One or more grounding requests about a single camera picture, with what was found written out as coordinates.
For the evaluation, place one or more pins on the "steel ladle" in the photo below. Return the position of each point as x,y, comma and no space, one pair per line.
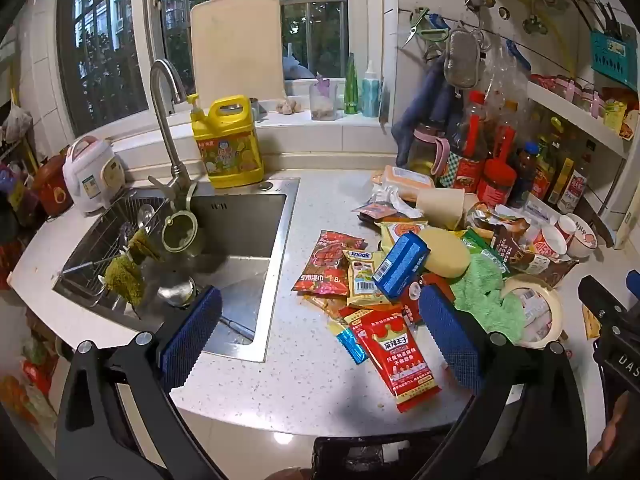
145,217

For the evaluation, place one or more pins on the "blue box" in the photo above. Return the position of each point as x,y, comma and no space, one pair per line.
402,262

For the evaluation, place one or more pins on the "green rimmed strainer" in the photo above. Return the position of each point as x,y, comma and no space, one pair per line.
180,232

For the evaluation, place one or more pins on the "pink lid glass jar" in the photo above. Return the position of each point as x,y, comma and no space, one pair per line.
425,152

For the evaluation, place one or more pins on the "green fluffy cloth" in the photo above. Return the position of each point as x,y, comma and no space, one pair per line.
482,290

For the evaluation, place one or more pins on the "yellow cap bottle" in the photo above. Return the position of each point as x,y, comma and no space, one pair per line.
546,165

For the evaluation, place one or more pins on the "beige cutting board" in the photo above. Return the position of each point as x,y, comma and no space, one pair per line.
235,45

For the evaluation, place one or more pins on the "teal plastic basket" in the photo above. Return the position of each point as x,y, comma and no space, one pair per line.
612,57

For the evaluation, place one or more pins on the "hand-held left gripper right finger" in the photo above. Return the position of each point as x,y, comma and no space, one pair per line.
450,335

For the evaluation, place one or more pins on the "yellow detergent bottle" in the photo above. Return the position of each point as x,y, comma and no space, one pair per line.
227,155

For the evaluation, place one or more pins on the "red wipes packet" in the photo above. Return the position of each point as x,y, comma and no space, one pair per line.
322,265

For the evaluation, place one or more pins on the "red white plastic cup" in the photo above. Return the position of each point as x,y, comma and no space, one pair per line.
547,242

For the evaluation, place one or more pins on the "green scrub cloth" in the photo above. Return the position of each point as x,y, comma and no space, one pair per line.
125,282
142,245

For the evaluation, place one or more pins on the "kitchen knife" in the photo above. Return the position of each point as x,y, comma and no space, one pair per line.
600,222

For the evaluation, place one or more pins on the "blue cap bottle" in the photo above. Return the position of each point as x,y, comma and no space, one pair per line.
524,175

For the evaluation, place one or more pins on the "yellow orange packet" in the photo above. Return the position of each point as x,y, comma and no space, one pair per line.
397,232

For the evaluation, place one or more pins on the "green white wrapper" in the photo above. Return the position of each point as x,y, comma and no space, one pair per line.
482,250

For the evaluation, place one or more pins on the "beige paper cup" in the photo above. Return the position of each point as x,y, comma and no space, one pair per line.
440,207
471,202

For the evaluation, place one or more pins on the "small blue wrapper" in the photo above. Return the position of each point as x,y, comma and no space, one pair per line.
352,347

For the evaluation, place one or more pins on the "white patterned bowl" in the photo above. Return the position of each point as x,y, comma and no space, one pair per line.
580,235

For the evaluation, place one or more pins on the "hanging clear plastic bags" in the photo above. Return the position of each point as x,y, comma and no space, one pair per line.
502,70

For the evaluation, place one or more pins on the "grey mesh scrub pad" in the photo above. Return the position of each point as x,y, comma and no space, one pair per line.
460,62

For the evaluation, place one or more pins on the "teal bottle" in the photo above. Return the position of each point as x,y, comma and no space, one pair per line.
370,92

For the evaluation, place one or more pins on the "steel sink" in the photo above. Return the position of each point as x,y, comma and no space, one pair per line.
235,240

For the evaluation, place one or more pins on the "red lid jar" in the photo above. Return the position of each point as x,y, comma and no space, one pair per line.
496,182

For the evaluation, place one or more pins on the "blue hanging cloth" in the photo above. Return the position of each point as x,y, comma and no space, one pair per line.
422,100

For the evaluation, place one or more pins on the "white wall shelf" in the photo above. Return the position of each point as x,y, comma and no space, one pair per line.
575,112

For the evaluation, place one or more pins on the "checked label sauce bottle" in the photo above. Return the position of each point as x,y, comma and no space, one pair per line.
470,160

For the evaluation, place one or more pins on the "steel faucet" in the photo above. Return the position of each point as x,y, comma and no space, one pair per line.
170,135

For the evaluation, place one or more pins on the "beige tape roll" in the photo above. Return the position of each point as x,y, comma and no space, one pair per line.
555,310

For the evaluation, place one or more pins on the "steel sink drain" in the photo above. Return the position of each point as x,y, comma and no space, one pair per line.
175,292

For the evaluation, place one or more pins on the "clear plastic container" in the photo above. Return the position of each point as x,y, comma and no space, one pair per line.
322,100

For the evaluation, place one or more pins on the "white rice cooker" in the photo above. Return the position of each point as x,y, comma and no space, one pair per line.
92,175

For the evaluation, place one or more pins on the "orange wipes pack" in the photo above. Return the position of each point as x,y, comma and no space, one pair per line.
407,179

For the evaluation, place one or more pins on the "red sauce packet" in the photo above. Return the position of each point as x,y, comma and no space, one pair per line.
400,360

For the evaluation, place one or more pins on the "person's right hand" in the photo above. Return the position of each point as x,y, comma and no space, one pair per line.
614,425

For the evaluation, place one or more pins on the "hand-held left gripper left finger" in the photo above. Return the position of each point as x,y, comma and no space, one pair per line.
192,335

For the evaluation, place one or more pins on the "green bottle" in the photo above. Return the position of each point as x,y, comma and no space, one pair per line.
352,87

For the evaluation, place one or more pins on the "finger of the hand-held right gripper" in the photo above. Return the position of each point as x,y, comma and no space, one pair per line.
597,295

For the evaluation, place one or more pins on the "yellow sponge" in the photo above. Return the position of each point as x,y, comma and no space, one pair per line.
447,255

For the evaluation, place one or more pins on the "yellow snack packet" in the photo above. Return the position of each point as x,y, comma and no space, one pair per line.
362,282

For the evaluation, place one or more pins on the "garlic bulbs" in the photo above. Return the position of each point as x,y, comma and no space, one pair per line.
288,106

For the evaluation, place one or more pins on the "red white carton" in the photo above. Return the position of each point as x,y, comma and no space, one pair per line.
574,192

